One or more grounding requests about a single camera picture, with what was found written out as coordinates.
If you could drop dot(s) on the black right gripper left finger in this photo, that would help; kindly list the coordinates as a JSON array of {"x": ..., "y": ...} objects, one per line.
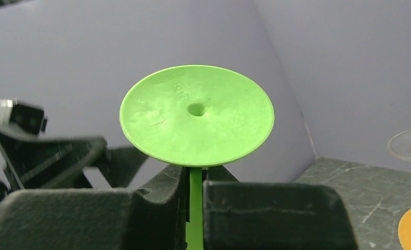
[{"x": 151, "y": 217}]

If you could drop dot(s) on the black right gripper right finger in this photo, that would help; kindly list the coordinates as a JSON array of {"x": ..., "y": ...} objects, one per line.
[{"x": 244, "y": 215}]

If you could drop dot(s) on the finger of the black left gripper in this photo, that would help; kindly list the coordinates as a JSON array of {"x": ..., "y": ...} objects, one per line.
[
  {"x": 33, "y": 162},
  {"x": 118, "y": 165}
]

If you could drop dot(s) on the green plastic wine glass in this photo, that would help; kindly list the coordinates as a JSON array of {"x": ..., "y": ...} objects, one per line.
[{"x": 196, "y": 116}]

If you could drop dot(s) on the clear wine glass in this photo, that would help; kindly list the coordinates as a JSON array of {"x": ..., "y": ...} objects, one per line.
[{"x": 400, "y": 146}]

